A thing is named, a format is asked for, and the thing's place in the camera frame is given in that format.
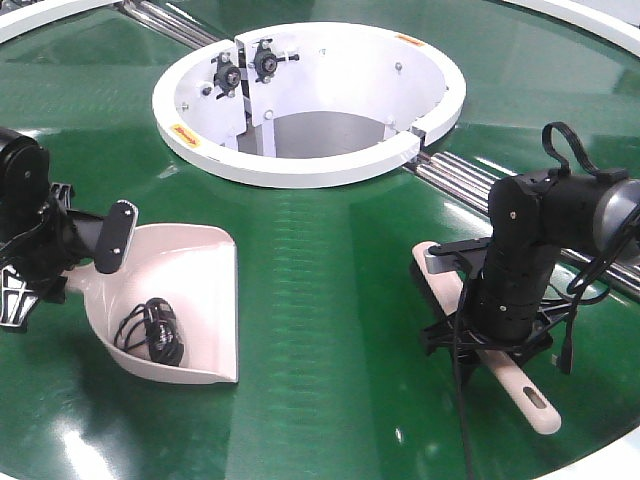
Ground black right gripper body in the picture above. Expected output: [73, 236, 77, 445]
[419, 294, 575, 385]

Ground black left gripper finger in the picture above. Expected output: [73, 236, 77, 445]
[93, 200, 138, 274]

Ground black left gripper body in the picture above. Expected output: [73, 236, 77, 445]
[1, 183, 105, 332]

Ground pink plastic dustpan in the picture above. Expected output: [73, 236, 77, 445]
[67, 223, 239, 384]

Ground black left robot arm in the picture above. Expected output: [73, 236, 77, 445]
[1, 127, 138, 333]

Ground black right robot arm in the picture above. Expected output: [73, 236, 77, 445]
[421, 168, 639, 379]

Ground white outer conveyor rim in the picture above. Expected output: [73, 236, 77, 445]
[1, 1, 639, 57]

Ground right steel roller bars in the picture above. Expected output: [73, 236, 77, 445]
[403, 151, 639, 301]

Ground steel roller bars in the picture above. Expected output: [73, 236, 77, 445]
[119, 1, 220, 49]
[403, 151, 639, 301]

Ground far steel roller bars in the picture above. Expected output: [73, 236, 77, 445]
[119, 1, 220, 49]

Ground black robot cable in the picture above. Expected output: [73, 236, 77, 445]
[451, 121, 640, 480]

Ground left black bearing mount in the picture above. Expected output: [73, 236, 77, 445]
[211, 52, 241, 99]

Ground black bearing mount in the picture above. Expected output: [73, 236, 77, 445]
[211, 52, 241, 99]
[252, 39, 300, 84]

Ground right black bearing mount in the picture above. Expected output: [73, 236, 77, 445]
[252, 39, 300, 84]

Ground white inner conveyor ring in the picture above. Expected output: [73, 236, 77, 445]
[151, 21, 467, 190]

